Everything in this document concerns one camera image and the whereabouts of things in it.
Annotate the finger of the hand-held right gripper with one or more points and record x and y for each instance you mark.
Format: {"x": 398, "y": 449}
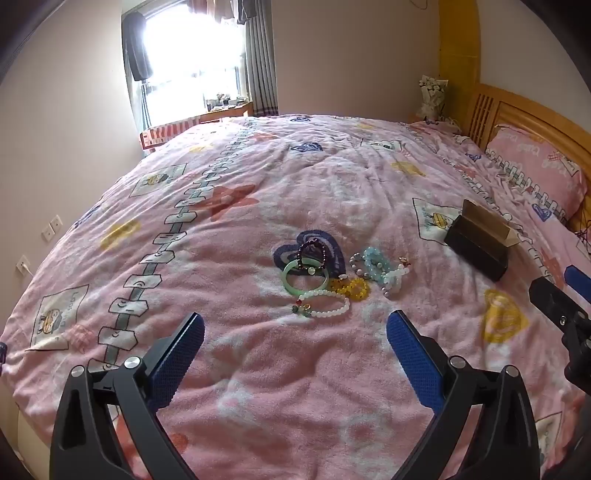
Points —
{"x": 551, "y": 302}
{"x": 579, "y": 279}

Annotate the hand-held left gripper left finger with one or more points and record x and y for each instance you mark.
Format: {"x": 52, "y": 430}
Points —
{"x": 180, "y": 355}

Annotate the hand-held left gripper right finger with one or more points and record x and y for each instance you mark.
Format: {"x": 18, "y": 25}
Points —
{"x": 413, "y": 360}

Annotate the black box with cardboard lid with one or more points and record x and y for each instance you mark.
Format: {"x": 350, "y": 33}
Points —
{"x": 478, "y": 249}

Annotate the green jade bangle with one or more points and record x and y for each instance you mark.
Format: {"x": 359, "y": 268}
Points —
{"x": 286, "y": 279}

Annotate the pink printed blanket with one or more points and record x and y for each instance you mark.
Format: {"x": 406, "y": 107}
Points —
{"x": 286, "y": 392}

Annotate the pink printed pillow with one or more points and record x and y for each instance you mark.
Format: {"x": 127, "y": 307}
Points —
{"x": 535, "y": 161}

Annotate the wooden headboard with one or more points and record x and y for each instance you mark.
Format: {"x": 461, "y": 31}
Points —
{"x": 489, "y": 104}

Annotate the white flower bouquet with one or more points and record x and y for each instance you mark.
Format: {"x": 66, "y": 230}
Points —
{"x": 431, "y": 94}

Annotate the wooden desk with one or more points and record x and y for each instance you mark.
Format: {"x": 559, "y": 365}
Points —
{"x": 231, "y": 110}

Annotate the bright window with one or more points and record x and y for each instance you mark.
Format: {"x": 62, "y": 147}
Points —
{"x": 194, "y": 55}

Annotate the grey striped curtain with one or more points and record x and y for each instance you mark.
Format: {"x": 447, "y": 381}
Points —
{"x": 261, "y": 64}

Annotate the dark hanging garment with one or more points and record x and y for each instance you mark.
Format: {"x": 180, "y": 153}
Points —
{"x": 137, "y": 46}

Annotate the white wall socket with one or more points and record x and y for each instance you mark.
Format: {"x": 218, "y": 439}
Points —
{"x": 57, "y": 222}
{"x": 23, "y": 265}
{"x": 47, "y": 233}

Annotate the yellow wooden wall panel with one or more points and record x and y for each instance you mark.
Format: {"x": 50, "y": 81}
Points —
{"x": 459, "y": 55}

